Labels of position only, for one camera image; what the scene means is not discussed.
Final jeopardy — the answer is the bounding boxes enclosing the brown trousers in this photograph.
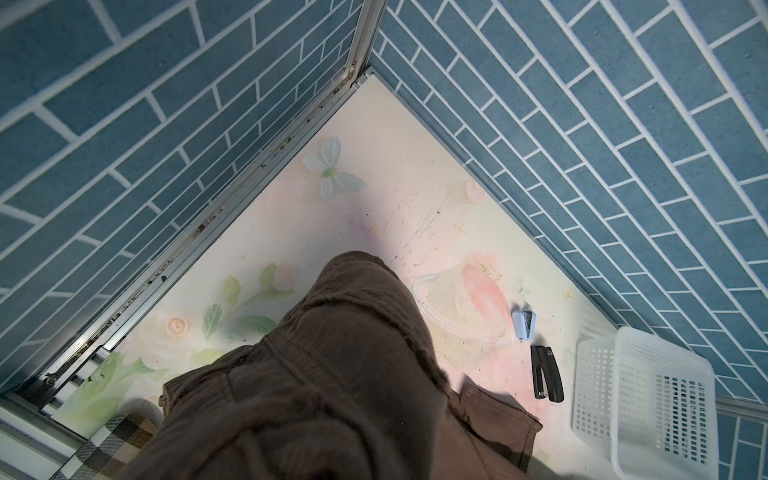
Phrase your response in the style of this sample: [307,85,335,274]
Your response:
[122,251,542,479]

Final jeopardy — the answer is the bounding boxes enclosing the black stapler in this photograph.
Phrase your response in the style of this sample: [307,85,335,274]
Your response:
[530,345,565,403]

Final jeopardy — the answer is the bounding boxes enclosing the white plastic basket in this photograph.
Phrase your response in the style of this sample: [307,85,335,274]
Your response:
[571,327,719,479]

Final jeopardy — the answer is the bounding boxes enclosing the checkered cloth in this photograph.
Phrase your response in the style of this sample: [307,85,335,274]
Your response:
[51,413,156,479]

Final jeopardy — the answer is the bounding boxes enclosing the aluminium corner post left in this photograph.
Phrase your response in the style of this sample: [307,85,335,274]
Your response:
[345,0,387,83]

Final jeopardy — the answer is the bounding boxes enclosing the aluminium corner post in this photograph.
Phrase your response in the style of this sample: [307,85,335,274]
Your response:
[345,0,387,83]
[716,396,768,423]

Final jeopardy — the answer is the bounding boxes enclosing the aluminium corner post right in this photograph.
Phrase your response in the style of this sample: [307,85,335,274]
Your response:
[716,396,768,423]

